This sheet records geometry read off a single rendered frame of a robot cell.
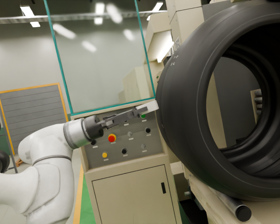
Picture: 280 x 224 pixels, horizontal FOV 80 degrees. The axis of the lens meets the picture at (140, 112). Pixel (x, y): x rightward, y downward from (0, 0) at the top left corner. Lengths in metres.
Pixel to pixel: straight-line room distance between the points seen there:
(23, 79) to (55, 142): 9.67
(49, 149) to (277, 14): 0.70
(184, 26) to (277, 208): 0.83
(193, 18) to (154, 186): 0.98
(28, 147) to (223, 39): 0.61
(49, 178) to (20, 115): 9.59
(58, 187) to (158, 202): 0.85
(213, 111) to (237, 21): 0.48
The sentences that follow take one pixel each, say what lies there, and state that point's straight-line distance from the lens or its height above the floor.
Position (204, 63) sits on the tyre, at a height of 1.33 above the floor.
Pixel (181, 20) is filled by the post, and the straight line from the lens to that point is 0.93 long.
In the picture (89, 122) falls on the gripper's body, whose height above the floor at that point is 1.24.
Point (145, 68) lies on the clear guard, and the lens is 1.10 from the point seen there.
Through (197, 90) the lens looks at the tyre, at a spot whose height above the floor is 1.27.
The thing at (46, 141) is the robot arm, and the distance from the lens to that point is 0.55.
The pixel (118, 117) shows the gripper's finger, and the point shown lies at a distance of 0.50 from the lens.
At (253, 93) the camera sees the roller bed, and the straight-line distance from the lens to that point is 1.16.
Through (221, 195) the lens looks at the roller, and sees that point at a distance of 0.67.
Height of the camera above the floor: 1.27
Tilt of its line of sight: 4 degrees down
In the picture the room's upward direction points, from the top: 12 degrees counter-clockwise
